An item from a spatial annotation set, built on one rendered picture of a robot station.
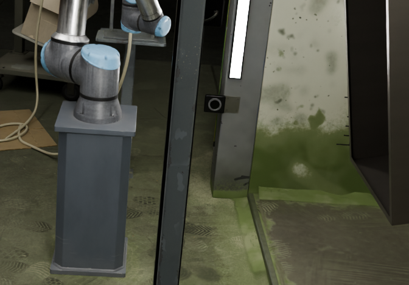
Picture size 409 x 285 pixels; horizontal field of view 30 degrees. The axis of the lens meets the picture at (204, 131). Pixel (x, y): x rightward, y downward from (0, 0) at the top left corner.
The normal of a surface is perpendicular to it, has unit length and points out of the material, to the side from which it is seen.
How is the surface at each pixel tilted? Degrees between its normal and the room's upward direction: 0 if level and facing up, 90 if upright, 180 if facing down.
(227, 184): 90
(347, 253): 0
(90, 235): 90
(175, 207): 90
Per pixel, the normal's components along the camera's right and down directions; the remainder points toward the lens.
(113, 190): 0.07, 0.36
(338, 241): 0.10, -0.93
